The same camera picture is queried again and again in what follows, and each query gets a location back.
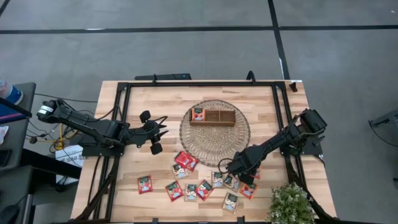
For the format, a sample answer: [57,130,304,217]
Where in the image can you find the blue notebook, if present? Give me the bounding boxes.
[0,102,27,124]

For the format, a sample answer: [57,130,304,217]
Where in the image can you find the white cardboard box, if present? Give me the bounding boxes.
[55,144,85,185]

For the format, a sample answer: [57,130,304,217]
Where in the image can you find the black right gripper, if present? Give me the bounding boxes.
[228,148,262,186]

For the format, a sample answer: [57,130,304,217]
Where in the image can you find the beige tea packet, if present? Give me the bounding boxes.
[211,171,224,189]
[223,174,242,192]
[172,164,189,180]
[184,183,199,202]

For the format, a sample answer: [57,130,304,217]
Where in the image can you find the wooden tea organizer box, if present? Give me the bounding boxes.
[188,107,236,128]

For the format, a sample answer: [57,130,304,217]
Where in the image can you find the black floor cable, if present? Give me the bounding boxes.
[34,92,99,103]

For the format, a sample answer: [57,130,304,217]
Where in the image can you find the black table frame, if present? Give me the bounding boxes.
[90,81,312,223]

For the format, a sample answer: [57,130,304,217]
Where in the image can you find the round woven placemat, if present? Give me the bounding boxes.
[178,99,251,167]

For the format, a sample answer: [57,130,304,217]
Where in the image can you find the potted plant white flowers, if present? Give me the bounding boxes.
[266,182,317,224]

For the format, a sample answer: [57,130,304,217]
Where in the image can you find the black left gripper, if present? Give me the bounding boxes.
[139,110,169,156]

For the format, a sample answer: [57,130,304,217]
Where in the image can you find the white paper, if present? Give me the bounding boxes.
[0,126,9,146]

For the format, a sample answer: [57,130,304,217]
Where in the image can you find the yellow cable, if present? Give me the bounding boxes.
[46,123,78,152]

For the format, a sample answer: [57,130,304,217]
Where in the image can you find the black cable bundle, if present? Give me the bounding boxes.
[284,155,338,222]
[74,155,121,222]

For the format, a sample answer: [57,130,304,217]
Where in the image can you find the pouches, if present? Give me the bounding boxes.
[221,192,239,215]

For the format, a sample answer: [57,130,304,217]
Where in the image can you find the long black bar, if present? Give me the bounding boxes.
[134,73,192,82]

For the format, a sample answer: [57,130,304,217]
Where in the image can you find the blue white bottle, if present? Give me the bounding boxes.
[0,80,24,106]

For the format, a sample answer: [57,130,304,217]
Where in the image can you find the grey stand leg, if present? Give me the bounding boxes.
[368,108,398,131]

